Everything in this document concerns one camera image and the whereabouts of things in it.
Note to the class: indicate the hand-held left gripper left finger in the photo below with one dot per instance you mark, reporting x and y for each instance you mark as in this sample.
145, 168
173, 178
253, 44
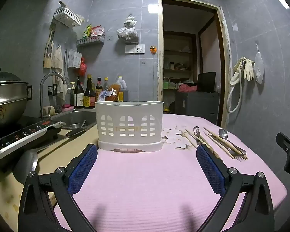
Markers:
83, 171

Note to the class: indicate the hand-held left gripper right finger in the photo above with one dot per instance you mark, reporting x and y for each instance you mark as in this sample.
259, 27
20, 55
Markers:
210, 171

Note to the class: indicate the white plastic utensil basket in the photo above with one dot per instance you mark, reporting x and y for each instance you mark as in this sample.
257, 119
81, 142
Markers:
129, 116

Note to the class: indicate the steel bowl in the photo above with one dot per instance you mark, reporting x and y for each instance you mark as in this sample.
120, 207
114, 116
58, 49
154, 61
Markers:
76, 126

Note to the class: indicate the steel sink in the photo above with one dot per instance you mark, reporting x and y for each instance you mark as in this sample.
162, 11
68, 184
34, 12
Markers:
72, 117

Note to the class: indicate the pink floral blanket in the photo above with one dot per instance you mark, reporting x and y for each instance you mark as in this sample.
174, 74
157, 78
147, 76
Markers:
145, 186

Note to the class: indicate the pink soap dish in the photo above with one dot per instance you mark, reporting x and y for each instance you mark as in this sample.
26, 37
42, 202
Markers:
68, 107

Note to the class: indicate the grey cabinet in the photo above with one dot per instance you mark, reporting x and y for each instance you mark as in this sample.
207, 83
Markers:
195, 106

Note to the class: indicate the dark scrubber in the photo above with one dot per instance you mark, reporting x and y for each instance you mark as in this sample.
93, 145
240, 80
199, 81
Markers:
58, 108

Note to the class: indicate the black induction cooker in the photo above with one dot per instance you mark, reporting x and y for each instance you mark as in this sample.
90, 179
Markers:
26, 133

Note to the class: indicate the loofah sponge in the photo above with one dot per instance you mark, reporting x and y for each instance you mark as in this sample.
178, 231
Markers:
49, 110

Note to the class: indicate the dark bottle white label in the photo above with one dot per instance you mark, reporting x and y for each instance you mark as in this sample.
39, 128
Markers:
78, 96

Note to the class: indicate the dark soy sauce bottle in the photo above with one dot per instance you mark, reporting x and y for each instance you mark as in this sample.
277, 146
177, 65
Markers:
89, 96

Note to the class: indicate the dish soap bottle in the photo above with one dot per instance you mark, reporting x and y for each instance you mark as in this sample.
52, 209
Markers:
70, 96

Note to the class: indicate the blue white packet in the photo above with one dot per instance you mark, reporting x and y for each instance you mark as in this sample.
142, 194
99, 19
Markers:
102, 96

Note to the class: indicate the hanging white plastic bag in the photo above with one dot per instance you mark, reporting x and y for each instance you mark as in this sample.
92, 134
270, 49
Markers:
258, 67

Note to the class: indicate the brown packet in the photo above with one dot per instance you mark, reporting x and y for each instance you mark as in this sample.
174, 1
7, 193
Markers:
113, 90

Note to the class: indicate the red cloth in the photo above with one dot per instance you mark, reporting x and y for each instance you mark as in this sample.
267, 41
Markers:
187, 88

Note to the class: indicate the red capped sauce bottle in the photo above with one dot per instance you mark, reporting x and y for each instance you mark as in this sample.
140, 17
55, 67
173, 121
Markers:
99, 85

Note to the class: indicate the steel faucet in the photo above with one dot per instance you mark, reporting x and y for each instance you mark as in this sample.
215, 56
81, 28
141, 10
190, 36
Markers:
41, 94

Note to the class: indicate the black monitor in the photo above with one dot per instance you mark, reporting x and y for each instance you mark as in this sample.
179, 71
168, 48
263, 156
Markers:
206, 82

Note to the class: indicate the yellow capped bottle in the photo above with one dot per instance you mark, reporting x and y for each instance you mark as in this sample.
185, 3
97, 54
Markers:
106, 84

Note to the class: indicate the cooking oil jug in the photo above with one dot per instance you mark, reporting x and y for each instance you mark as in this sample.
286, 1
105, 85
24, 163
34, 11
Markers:
122, 83

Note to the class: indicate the red plastic bag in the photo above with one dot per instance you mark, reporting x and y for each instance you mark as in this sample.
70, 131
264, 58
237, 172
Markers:
82, 66

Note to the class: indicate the steel pot with lid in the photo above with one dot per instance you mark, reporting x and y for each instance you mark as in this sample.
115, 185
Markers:
7, 94

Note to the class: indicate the hanging beige cloth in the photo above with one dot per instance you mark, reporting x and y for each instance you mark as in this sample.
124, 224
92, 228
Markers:
57, 60

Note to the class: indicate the wooden cutting board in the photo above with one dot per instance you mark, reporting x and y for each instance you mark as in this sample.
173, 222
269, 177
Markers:
48, 55

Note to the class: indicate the wooden shelf unit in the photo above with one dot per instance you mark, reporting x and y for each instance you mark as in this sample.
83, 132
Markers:
178, 52

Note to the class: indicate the green snack packet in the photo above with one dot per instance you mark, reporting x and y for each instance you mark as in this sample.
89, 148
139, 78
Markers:
87, 31

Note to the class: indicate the red snack packet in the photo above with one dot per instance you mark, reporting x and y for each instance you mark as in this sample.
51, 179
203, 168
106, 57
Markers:
97, 31

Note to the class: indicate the clear bag of dried goods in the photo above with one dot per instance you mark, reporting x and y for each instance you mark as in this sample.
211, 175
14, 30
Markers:
128, 32

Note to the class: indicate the black wall socket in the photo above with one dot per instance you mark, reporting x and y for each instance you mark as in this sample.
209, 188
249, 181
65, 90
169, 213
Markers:
55, 89

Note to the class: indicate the white plastic wall holder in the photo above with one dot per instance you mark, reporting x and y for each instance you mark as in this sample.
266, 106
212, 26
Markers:
74, 58

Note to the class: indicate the wooden door frame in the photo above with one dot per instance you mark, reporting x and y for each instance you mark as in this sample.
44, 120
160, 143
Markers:
160, 53

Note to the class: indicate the grey wall shelf rack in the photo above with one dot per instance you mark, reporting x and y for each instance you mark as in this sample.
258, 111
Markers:
90, 41

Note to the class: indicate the white wall switch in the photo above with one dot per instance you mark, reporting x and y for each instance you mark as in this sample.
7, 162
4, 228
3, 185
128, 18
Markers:
134, 49

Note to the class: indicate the orange wall hook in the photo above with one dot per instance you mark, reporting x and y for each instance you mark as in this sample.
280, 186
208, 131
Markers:
152, 49

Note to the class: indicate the white wall basket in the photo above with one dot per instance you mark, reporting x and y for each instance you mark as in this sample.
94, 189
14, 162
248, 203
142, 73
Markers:
67, 15

